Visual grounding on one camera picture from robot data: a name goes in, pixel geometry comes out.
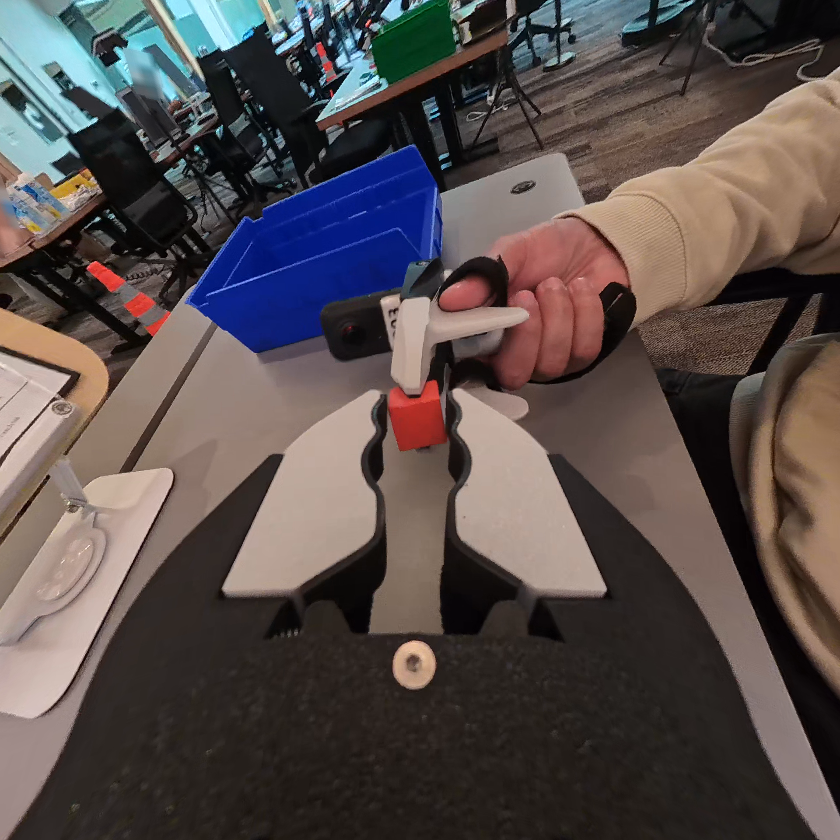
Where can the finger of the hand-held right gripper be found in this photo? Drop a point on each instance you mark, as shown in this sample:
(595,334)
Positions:
(508,405)
(410,341)

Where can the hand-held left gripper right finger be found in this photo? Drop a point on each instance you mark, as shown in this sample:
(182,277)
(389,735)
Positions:
(525,518)

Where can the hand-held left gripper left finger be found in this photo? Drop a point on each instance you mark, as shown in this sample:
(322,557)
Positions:
(308,518)

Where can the blue plastic bin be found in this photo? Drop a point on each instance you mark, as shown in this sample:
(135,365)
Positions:
(315,289)

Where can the red wooden cube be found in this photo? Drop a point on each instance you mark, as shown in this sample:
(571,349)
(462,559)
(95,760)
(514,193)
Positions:
(417,417)

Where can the person's right forearm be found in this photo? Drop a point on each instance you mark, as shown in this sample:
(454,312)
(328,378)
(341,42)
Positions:
(722,197)

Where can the person's right hand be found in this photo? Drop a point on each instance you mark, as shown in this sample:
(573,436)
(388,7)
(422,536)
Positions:
(564,315)

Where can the black office chair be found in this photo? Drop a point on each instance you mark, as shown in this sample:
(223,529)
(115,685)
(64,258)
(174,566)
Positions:
(131,184)
(695,407)
(544,26)
(262,85)

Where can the black table grommet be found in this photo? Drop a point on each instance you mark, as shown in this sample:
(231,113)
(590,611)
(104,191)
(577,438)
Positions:
(523,189)

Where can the orange traffic cone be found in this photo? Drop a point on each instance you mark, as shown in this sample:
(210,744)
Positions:
(324,62)
(131,302)

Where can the long wooden table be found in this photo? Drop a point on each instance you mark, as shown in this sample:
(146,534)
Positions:
(59,229)
(407,92)

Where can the black tripod stand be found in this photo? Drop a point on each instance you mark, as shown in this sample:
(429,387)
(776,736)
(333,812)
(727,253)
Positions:
(512,92)

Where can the black clipboard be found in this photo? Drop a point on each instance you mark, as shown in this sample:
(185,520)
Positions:
(62,377)

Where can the printed instruction sheet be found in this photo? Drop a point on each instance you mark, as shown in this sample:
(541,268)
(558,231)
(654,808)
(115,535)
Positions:
(16,394)

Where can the white blue carton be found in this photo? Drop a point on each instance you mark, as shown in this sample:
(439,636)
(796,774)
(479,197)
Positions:
(33,203)

